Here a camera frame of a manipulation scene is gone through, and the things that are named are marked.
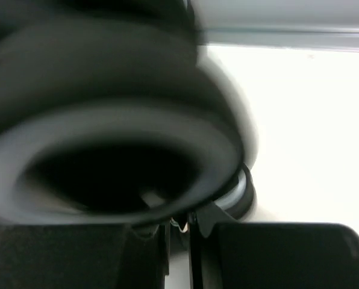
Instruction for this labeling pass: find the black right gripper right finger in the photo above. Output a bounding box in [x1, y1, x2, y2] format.
[189, 207, 359, 288]

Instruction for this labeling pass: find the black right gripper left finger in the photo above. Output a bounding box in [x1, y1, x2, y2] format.
[0, 225, 170, 289]

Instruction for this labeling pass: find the pink suitcase with dark lining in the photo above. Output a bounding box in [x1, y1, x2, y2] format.
[0, 1, 258, 225]

